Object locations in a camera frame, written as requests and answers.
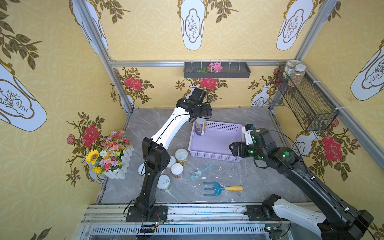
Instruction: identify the purple plastic basket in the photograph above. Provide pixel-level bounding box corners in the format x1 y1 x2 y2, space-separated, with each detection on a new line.
188 121 245 163

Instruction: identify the teal garden fork yellow handle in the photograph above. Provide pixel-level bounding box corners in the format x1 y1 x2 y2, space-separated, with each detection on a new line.
204 182 244 196

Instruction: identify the pull-tab can middle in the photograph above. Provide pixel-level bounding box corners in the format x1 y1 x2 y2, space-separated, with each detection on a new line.
138 163 146 176

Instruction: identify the black wire basket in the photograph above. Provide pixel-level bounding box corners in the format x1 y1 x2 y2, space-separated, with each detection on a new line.
276 66 339 132

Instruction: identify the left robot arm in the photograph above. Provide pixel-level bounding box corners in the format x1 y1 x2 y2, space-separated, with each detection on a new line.
134 89 212 220

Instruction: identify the teal brush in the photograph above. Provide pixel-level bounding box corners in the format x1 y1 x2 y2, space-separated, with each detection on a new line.
190 164 214 180

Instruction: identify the green label can white lid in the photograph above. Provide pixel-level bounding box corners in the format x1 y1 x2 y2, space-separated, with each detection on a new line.
175 149 189 166

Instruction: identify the pull-tab can front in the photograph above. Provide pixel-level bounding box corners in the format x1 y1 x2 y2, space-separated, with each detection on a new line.
157 175 171 192

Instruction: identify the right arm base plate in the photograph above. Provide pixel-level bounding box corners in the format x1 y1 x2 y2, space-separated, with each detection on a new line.
244 205 270 222

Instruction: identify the small orange can white lid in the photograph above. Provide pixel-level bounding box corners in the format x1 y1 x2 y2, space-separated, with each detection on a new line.
171 163 184 179

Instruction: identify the pull-tab can centre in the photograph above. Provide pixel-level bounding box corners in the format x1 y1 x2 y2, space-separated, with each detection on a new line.
166 156 177 171

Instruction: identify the pink artificial flower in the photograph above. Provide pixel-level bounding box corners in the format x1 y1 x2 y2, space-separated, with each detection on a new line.
208 62 223 73

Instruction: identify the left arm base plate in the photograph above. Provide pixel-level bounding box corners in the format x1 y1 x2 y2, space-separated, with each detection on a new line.
126 205 168 223

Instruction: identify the aluminium rail frame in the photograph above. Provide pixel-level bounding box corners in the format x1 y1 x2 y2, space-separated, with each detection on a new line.
75 202 321 240

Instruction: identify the tall can with spoon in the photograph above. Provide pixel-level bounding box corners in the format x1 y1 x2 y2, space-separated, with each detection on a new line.
195 118 206 136

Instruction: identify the glass jar patterned lid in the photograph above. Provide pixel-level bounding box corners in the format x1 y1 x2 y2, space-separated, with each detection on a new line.
282 60 302 79

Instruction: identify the flower pot white fence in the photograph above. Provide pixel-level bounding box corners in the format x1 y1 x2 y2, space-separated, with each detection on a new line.
85 130 134 181

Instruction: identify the glass jar white lid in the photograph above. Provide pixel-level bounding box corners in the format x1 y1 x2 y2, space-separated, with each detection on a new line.
288 64 307 87

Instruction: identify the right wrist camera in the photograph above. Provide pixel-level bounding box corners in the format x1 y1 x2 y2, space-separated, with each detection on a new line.
242 124 255 145

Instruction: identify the grey wall shelf tray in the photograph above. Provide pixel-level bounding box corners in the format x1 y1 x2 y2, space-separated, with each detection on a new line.
184 61 251 79

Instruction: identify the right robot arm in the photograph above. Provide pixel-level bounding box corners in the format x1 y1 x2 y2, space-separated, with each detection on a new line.
229 124 374 240

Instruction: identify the pull-tab can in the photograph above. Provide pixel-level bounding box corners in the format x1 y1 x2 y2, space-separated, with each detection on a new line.
157 175 171 192
166 156 177 171
138 163 146 176

